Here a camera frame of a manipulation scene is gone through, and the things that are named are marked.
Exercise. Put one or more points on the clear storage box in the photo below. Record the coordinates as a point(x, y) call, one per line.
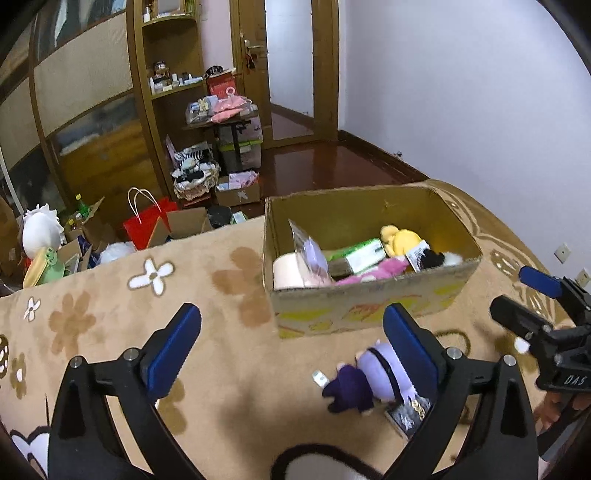
point(247, 147)

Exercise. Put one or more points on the small dark table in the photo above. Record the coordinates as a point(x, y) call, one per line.
point(221, 123)

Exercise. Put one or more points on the white plastic bag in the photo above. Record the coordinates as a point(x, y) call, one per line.
point(117, 253)

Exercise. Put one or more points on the brown flowered blanket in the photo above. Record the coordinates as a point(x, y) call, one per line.
point(207, 323)

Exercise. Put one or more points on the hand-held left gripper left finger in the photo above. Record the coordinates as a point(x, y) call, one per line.
point(171, 355)

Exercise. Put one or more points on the cardboard box with bottles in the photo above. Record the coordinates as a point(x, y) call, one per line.
point(99, 230)

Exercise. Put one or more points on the purple item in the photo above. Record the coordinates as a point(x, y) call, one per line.
point(311, 256)

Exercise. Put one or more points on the white wall outlet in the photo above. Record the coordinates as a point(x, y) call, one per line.
point(563, 253)

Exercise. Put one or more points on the purple plush toy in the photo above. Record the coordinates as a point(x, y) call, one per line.
point(351, 392)

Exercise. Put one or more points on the pink bear plush toy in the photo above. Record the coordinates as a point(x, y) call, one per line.
point(383, 267)

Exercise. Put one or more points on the white metal frame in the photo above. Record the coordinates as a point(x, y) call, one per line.
point(11, 184)

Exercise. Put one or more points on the black white striped cloth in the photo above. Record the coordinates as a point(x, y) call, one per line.
point(194, 154)

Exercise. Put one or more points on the yellow plush toy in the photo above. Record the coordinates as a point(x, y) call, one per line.
point(401, 240)

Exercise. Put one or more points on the red box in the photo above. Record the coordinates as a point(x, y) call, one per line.
point(221, 86)

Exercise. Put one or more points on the person's right hand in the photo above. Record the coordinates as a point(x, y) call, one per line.
point(549, 410)

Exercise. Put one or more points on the green bottle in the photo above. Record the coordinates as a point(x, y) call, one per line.
point(81, 205)

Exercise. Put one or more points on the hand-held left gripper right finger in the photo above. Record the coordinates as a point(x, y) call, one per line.
point(411, 350)

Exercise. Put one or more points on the green and white packet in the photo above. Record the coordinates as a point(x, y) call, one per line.
point(364, 254)

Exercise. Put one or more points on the black cap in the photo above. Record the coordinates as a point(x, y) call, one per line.
point(219, 70)

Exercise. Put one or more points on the flat brown cardboard box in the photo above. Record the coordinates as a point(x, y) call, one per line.
point(184, 224)

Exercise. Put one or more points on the cardboard box with pink items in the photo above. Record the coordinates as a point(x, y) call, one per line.
point(238, 191)

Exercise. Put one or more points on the white round plush toy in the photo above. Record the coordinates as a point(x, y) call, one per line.
point(41, 230)

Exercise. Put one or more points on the red paper bag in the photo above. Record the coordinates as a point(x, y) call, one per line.
point(145, 226)

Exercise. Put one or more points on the lace trimmed basket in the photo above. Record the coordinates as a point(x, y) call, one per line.
point(196, 184)

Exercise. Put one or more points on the wooden corner shelf unit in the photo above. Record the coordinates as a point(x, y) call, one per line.
point(175, 88)

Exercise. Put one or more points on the dark card packet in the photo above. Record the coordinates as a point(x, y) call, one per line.
point(406, 420)

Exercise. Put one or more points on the wooden wardrobe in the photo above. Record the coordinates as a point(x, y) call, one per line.
point(83, 78)

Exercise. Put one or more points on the black and white plush toy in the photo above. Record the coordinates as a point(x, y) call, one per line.
point(434, 259)

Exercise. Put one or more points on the wooden door with glass panel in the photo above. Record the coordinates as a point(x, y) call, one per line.
point(325, 69)

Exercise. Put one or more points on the pink swirl roll plush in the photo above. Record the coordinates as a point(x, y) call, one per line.
point(286, 272)

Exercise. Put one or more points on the pink folded cloth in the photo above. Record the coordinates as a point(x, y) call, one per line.
point(228, 108)

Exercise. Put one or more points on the yellow green frog plush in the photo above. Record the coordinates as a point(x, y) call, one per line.
point(44, 267)

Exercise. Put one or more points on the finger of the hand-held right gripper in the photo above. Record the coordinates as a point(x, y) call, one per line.
point(540, 280)
point(517, 318)

